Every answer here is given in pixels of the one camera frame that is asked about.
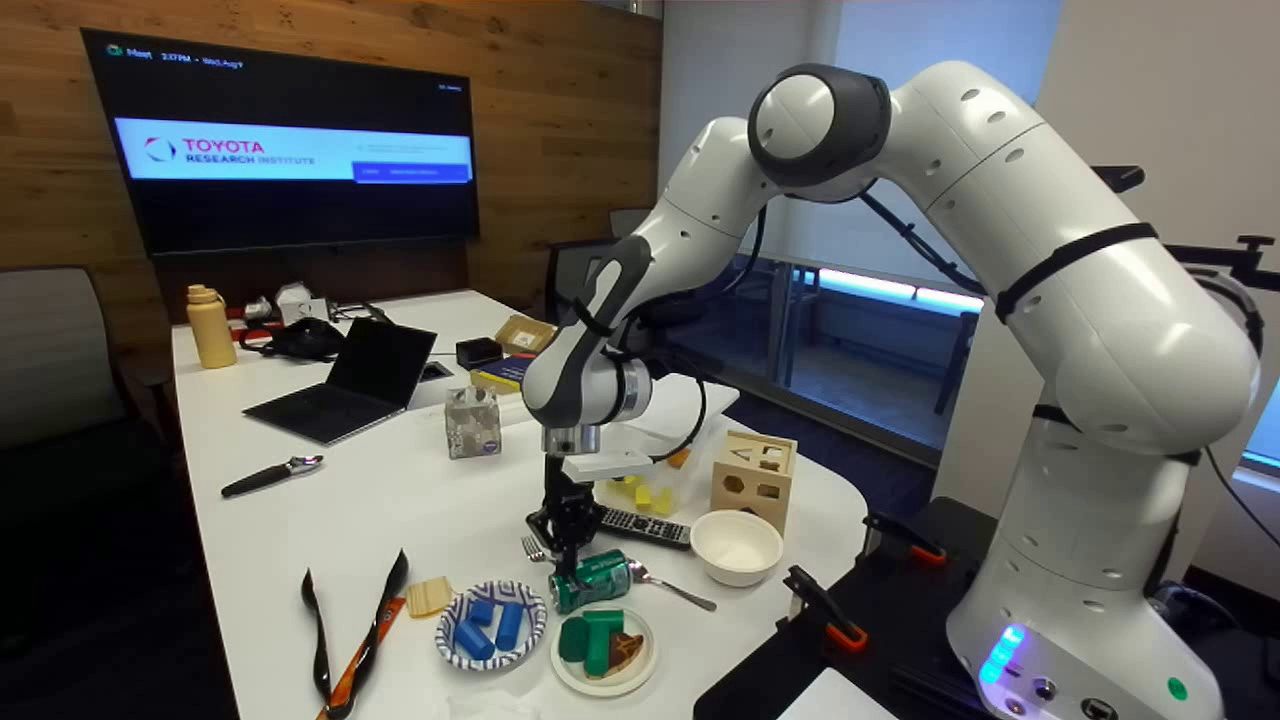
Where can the grey office chair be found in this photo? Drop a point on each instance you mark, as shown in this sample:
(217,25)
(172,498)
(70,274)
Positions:
(70,438)

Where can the green soda can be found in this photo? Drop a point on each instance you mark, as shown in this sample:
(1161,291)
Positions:
(597,576)

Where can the blue patterned plate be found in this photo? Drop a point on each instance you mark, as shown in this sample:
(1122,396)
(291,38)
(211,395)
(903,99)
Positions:
(491,631)

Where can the silver metal cube container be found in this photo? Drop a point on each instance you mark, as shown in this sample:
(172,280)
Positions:
(471,423)

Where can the orange black rear clamp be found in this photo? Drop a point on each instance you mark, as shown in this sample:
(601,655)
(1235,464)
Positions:
(918,544)

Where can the black marker pen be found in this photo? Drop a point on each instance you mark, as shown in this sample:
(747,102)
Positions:
(264,476)

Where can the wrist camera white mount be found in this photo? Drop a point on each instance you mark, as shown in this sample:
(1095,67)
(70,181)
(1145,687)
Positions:
(606,464)

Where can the white bowl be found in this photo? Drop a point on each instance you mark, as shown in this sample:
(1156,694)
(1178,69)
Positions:
(737,551)

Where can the black laptop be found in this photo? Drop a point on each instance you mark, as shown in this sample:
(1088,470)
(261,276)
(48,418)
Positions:
(373,377)

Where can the black remote control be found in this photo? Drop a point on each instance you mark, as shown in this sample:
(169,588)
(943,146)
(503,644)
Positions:
(646,529)

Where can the orange black clamp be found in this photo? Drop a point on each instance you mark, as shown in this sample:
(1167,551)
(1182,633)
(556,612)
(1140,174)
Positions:
(918,544)
(845,633)

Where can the white plate with green blocks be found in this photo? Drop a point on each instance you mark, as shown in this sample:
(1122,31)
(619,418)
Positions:
(606,655)

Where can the clear plastic bin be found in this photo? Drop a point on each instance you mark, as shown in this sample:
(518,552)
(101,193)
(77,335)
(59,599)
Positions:
(672,424)

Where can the cardboard box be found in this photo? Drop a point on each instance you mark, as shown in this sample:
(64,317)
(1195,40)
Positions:
(527,337)

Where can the black mounting base plate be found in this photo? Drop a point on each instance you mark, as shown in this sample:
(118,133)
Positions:
(903,602)

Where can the wooden shape sorter box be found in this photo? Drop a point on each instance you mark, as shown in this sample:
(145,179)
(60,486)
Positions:
(755,474)

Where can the black small box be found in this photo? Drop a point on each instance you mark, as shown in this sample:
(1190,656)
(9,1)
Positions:
(478,355)

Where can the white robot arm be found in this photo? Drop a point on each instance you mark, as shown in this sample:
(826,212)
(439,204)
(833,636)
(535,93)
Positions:
(1139,361)

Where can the yellow mustard bottle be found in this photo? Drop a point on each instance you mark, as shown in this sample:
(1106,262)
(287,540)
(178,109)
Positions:
(211,324)

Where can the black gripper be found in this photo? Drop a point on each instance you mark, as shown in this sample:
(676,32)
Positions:
(567,517)

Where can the wall television screen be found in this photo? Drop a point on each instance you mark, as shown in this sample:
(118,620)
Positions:
(232,150)

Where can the blue book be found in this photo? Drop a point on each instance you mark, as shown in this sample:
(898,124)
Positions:
(503,377)

